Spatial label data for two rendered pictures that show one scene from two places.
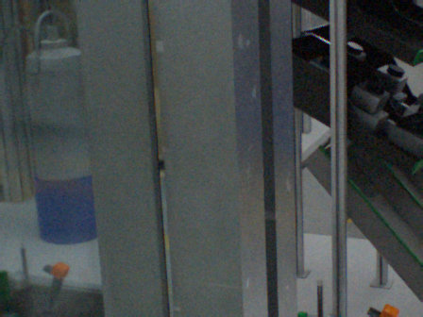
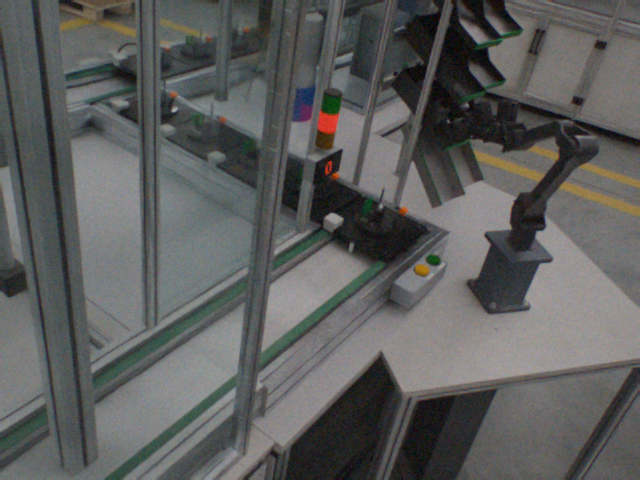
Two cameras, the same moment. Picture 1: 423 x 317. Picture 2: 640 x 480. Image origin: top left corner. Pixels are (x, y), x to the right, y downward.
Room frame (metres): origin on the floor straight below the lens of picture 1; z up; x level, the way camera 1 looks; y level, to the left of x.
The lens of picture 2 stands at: (-0.67, -0.19, 2.05)
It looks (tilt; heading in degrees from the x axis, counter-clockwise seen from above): 35 degrees down; 7
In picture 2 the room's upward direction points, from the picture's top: 10 degrees clockwise
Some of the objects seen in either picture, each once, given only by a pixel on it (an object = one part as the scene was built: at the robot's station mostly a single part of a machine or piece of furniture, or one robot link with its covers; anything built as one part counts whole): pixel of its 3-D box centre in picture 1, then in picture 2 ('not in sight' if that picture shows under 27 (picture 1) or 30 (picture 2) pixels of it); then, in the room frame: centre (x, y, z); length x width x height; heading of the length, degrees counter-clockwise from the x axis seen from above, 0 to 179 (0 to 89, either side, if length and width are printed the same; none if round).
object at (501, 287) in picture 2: not in sight; (507, 271); (0.94, -0.56, 0.96); 0.15 x 0.15 x 0.20; 30
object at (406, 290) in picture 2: not in sight; (419, 279); (0.82, -0.31, 0.93); 0.21 x 0.07 x 0.06; 156
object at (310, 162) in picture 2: not in sight; (325, 134); (0.86, 0.04, 1.29); 0.12 x 0.05 x 0.25; 156
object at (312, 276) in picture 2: not in sight; (308, 278); (0.72, -0.01, 0.91); 0.84 x 0.28 x 0.10; 156
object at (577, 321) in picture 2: not in sight; (487, 289); (0.98, -0.54, 0.84); 0.90 x 0.70 x 0.03; 120
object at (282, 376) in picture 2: not in sight; (364, 303); (0.67, -0.18, 0.91); 0.89 x 0.06 x 0.11; 156
